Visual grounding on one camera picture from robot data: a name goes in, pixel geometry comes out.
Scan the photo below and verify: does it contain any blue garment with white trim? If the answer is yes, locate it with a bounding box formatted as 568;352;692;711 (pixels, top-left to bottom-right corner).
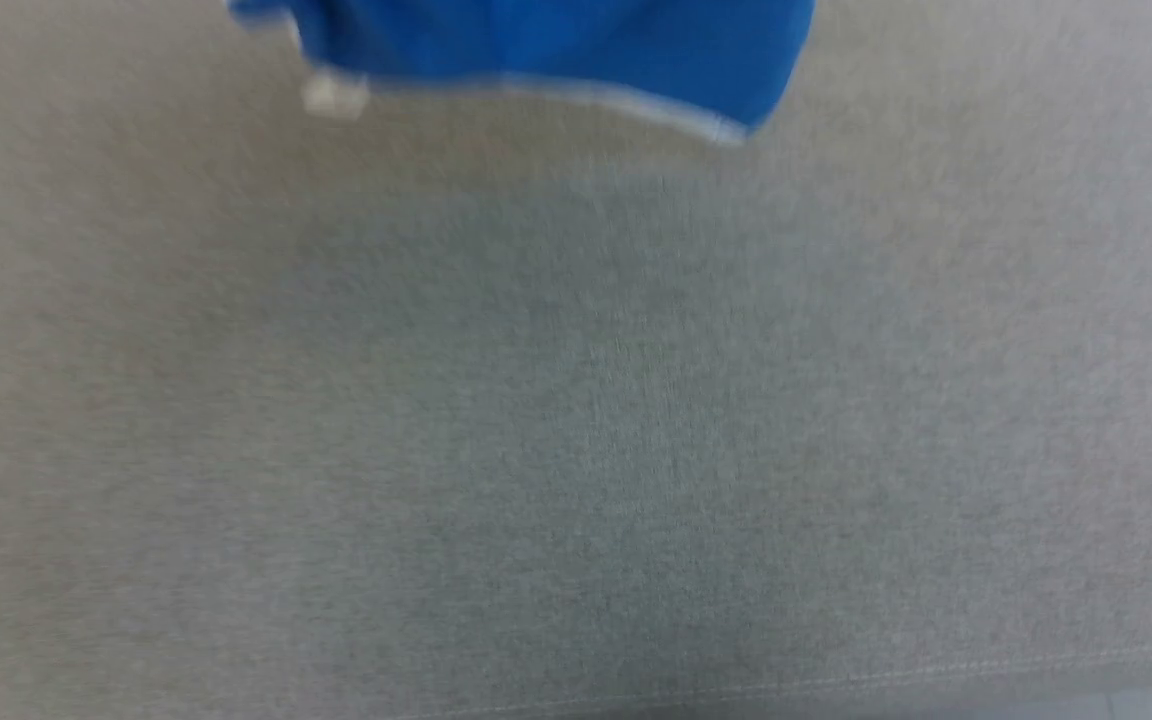
224;0;819;148

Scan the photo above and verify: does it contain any grey fabric sofa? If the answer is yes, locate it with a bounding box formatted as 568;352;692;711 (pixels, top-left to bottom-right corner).
0;0;1152;720

